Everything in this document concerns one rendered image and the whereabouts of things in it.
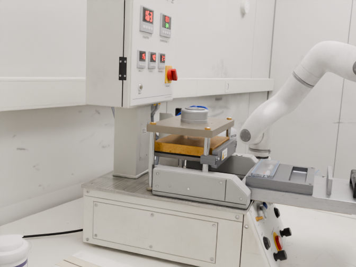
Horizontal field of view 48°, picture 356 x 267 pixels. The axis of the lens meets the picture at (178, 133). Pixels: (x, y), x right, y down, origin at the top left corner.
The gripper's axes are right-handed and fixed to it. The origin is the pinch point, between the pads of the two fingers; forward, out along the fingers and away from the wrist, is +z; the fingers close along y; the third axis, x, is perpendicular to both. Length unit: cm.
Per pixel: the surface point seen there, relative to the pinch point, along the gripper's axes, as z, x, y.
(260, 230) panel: -8, 57, -4
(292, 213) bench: 3.6, 7.7, -14.0
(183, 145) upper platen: -27, 54, 17
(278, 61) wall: -57, -198, -1
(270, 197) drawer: -17, 57, -6
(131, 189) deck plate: -14, 58, 30
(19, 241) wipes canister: -11, 89, 42
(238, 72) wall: -47, -132, 25
